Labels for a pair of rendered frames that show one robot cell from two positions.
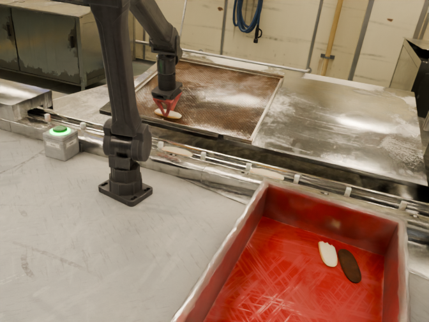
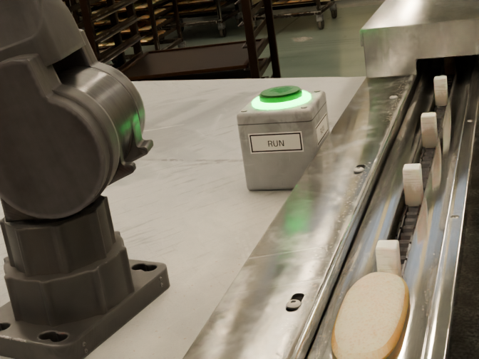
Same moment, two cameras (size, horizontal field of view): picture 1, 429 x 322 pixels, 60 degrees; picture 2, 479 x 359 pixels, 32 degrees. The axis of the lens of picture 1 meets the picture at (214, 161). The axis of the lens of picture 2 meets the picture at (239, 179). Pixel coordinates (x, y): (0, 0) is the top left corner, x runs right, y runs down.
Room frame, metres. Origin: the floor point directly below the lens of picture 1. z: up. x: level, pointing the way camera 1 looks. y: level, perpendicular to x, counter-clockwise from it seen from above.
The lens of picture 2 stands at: (0.97, -0.29, 1.08)
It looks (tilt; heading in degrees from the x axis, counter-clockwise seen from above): 19 degrees down; 94
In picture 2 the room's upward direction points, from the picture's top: 9 degrees counter-clockwise
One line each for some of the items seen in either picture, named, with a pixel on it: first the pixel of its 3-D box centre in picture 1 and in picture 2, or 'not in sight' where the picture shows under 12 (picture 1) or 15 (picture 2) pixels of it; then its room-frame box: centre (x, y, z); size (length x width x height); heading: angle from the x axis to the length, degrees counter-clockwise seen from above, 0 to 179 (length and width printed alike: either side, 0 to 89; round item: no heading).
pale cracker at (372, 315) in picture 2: (177, 151); (371, 310); (1.01, 0.12, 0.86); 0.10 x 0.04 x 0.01; 74
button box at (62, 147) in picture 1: (62, 147); (291, 156); (0.97, 0.45, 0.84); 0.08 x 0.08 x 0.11; 74
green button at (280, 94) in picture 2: (60, 130); (281, 99); (0.97, 0.45, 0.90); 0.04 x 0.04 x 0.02
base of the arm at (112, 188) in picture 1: (125, 178); (66, 263); (0.81, 0.22, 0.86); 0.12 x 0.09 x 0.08; 62
